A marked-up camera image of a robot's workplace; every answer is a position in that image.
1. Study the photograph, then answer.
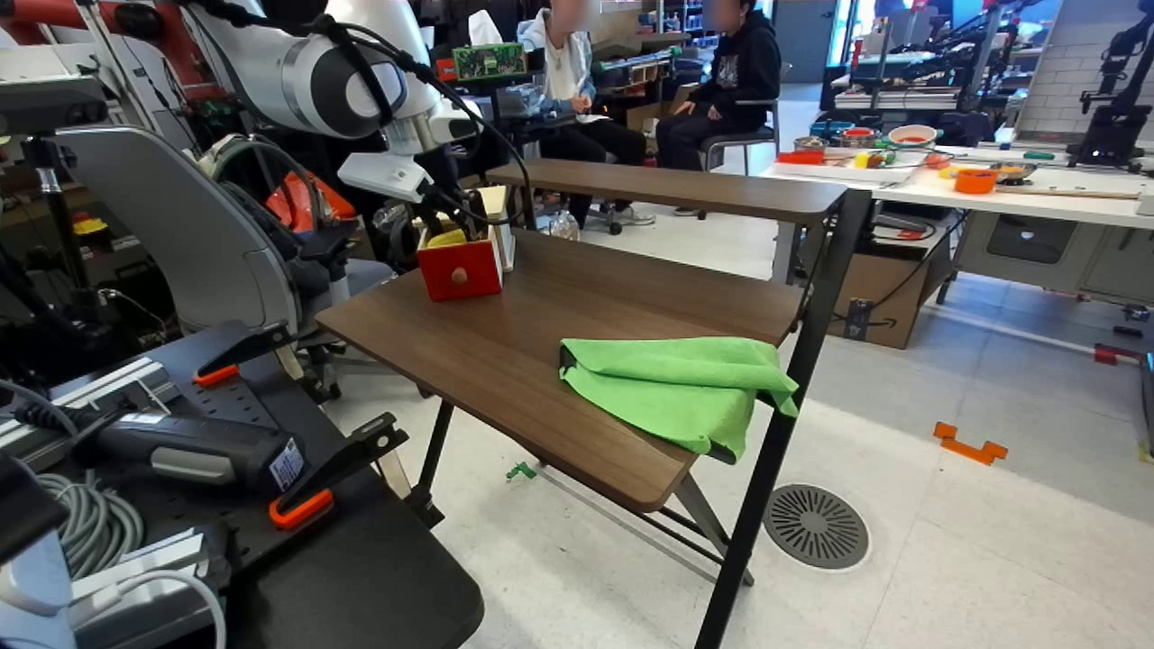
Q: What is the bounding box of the grey coiled cable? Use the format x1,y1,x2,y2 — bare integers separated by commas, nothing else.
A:
34,466,149,585

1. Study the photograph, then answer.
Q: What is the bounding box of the white table with toys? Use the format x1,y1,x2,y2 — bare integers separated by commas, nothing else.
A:
768,138,1154,307

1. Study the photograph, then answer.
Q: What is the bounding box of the person in black clothes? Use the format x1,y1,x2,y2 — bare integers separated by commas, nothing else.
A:
652,0,786,173

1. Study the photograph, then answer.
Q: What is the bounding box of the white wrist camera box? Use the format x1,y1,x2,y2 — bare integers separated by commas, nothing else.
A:
334,151,438,204

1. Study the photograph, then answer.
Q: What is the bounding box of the grey moulded chair shell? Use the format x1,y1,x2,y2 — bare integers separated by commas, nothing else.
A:
51,122,355,407

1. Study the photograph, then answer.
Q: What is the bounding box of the green cloth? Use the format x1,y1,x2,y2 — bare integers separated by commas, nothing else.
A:
554,332,804,470

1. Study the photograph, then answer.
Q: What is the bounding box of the round floor drain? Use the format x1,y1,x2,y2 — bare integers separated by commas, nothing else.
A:
760,479,873,572

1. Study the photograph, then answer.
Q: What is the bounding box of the black handheld device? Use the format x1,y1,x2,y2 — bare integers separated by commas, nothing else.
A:
87,412,305,497

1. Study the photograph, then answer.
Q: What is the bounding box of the seated person light jacket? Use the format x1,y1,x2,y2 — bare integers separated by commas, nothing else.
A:
516,0,652,231

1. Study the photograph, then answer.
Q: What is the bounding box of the black robot cart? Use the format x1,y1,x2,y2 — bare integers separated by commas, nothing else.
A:
0,319,487,649

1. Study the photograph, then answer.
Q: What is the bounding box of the plain cardboard box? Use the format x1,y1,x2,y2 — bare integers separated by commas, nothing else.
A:
830,246,959,353

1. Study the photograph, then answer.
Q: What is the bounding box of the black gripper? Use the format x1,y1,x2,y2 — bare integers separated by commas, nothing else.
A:
399,176,492,247

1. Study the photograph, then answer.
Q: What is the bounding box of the green circuit board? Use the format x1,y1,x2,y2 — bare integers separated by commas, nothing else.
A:
452,39,529,88

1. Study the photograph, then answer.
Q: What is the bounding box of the red-fronted wooden drawer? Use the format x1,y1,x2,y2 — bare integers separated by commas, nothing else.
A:
416,234,506,307

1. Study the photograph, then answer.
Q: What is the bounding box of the orange floor bracket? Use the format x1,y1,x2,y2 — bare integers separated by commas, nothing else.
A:
929,419,1015,470

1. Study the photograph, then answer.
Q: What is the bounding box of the cream wooden slot box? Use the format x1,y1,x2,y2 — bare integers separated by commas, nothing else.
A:
474,185,523,281

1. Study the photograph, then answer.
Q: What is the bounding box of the orange cup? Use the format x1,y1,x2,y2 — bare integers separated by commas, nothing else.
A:
951,167,1001,199

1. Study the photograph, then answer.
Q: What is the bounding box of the orange-handled black clamp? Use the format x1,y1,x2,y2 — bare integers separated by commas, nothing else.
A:
190,319,301,394
265,412,410,537

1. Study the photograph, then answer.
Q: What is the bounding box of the dark wood black-frame table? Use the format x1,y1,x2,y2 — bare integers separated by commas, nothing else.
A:
313,158,876,649

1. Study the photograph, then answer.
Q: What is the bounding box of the orange bag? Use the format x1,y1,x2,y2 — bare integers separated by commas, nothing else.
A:
265,167,360,238

